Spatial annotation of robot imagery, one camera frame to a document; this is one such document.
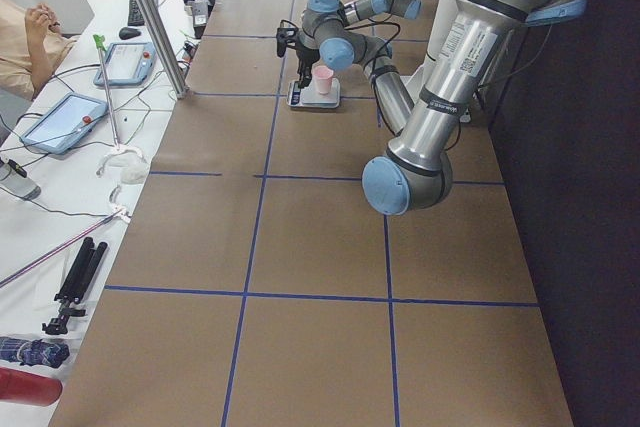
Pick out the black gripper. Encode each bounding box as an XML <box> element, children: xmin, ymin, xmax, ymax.
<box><xmin>295</xmin><ymin>30</ymin><xmax>320</xmax><ymax>88</ymax></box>

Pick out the silver digital kitchen scale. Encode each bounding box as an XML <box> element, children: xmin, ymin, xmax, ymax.
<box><xmin>287</xmin><ymin>79</ymin><xmax>340</xmax><ymax>109</ymax></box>

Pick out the white power adapter box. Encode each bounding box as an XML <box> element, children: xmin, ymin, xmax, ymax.
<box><xmin>185</xmin><ymin>0</ymin><xmax>210</xmax><ymax>29</ymax></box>

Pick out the black computer keyboard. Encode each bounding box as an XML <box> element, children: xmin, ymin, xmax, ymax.
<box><xmin>127</xmin><ymin>0</ymin><xmax>160</xmax><ymax>27</ymax></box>

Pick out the far blue teach pendant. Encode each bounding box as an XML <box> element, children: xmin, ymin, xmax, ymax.
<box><xmin>99</xmin><ymin>42</ymin><xmax>156</xmax><ymax>87</ymax></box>

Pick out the blue teach pendant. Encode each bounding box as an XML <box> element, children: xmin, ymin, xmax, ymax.
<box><xmin>20</xmin><ymin>93</ymin><xmax>107</xmax><ymax>155</ymax></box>
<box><xmin>99</xmin><ymin>42</ymin><xmax>156</xmax><ymax>87</ymax></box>

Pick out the black computer mouse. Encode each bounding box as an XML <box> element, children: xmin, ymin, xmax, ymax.
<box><xmin>118</xmin><ymin>26</ymin><xmax>141</xmax><ymax>40</ymax></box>

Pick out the white crumpled cloth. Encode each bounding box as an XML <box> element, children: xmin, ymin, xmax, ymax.
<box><xmin>96</xmin><ymin>144</ymin><xmax>149</xmax><ymax>185</ymax></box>

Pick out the metal rod green tip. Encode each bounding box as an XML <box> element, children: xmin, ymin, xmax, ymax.
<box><xmin>92</xmin><ymin>34</ymin><xmax>120</xmax><ymax>148</ymax></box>

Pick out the near blue teach pendant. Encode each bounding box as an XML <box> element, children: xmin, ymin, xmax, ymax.
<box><xmin>20</xmin><ymin>93</ymin><xmax>107</xmax><ymax>155</ymax></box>

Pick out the person in beige shirt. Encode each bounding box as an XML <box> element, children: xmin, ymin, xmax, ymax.
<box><xmin>1</xmin><ymin>0</ymin><xmax>78</xmax><ymax>101</ymax></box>

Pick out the black folded tripod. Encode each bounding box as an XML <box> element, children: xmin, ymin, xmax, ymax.
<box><xmin>42</xmin><ymin>237</ymin><xmax>108</xmax><ymax>335</ymax></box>

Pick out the grey handheld device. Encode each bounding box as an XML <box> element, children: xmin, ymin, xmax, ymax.
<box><xmin>0</xmin><ymin>159</ymin><xmax>41</xmax><ymax>200</ymax></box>

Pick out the blue folded umbrella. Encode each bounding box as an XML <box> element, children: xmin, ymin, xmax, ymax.
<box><xmin>1</xmin><ymin>336</ymin><xmax>70</xmax><ymax>368</ymax></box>

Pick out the red cylinder bottle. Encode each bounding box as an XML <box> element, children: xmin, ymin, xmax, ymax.
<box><xmin>1</xmin><ymin>368</ymin><xmax>63</xmax><ymax>406</ymax></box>

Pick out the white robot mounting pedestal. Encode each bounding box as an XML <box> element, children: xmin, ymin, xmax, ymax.
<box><xmin>400</xmin><ymin>0</ymin><xmax>458</xmax><ymax>107</ymax></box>

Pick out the aluminium frame post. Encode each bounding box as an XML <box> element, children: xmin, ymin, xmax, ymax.
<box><xmin>136</xmin><ymin>0</ymin><xmax>188</xmax><ymax>99</ymax></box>

